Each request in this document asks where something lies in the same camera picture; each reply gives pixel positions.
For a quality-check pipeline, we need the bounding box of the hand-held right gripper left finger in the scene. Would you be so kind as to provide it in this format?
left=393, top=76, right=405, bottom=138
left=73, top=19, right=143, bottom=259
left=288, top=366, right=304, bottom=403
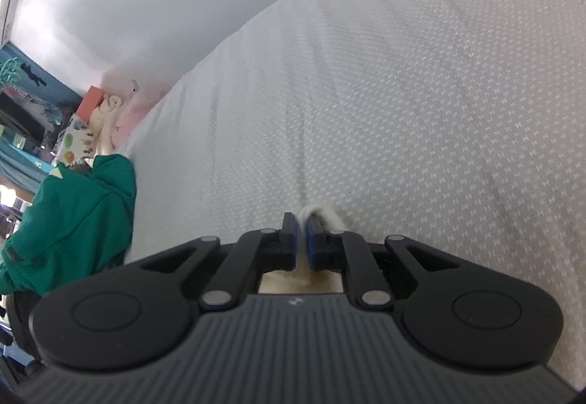
left=133, top=212, right=301, bottom=312

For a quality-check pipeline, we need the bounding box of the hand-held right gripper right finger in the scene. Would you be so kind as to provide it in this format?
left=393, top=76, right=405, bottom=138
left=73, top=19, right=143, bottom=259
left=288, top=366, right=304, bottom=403
left=306, top=212, right=464, bottom=312

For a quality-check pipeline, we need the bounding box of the cream striped sweater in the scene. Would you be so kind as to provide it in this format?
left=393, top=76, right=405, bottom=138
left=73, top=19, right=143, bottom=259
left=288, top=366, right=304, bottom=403
left=257, top=202, right=349, bottom=295

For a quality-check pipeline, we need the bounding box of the white bed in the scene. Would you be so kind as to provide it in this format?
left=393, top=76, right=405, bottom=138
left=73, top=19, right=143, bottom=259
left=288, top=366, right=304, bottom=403
left=110, top=0, right=586, bottom=391

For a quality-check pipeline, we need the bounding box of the pink cloth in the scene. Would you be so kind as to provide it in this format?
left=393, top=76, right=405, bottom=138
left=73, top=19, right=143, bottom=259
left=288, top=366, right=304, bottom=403
left=110, top=78, right=162, bottom=145

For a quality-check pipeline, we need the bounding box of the green hooded garment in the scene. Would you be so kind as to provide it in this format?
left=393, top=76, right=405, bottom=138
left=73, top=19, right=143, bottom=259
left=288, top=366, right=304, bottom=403
left=0, top=153, right=138, bottom=296

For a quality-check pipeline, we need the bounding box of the cream plush toy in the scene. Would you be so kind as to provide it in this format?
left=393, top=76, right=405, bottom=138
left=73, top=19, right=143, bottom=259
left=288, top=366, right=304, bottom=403
left=90, top=95, right=125, bottom=156

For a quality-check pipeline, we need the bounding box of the white dotted cloth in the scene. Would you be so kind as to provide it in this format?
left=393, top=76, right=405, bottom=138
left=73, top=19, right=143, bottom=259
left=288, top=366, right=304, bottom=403
left=56, top=117, right=100, bottom=169

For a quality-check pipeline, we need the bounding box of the orange box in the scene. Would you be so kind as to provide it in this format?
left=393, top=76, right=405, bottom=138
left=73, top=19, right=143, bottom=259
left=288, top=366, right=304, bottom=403
left=75, top=86, right=109, bottom=123

